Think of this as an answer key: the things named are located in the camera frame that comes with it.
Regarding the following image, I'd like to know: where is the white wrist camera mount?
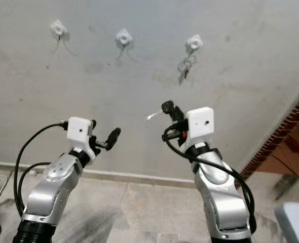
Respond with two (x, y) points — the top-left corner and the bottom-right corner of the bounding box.
(186, 107), (215, 147)
(67, 117), (93, 154)

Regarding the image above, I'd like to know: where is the short black left arm cable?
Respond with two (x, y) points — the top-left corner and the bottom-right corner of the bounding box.
(16, 162), (51, 216)

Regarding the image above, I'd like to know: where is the white baseboard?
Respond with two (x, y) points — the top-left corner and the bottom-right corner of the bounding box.
(0, 161), (197, 187)

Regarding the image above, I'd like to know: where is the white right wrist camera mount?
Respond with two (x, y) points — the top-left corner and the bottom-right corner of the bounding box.
(186, 107), (215, 147)

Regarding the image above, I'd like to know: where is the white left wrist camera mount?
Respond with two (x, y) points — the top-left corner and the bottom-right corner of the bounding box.
(67, 117), (93, 154)

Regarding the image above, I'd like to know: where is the black headed silver key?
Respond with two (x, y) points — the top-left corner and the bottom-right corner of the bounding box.
(147, 100), (175, 121)

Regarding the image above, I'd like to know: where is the key on metal ring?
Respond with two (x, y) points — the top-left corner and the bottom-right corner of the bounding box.
(177, 52), (197, 84)

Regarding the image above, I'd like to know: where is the pale grey bin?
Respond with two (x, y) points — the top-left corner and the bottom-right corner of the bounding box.
(274, 202), (299, 243)

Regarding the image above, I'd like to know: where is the white adhesive wall hook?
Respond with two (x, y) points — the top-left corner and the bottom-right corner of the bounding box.
(50, 19), (69, 50)
(185, 34), (204, 54)
(115, 28), (133, 55)

